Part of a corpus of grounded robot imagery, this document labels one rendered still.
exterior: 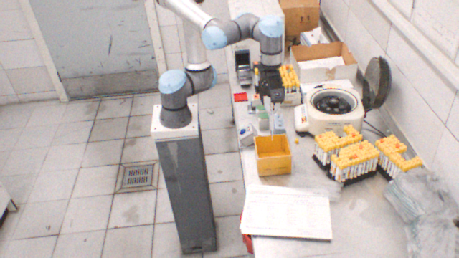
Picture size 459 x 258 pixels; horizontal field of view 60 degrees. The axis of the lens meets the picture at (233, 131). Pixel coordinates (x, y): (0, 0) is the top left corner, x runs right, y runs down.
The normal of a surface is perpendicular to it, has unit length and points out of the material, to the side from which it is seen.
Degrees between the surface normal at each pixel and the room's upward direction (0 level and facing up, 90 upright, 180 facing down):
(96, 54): 90
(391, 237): 0
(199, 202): 90
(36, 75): 90
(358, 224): 0
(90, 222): 0
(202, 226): 90
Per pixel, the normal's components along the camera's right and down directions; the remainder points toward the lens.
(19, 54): 0.08, 0.62
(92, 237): -0.07, -0.77
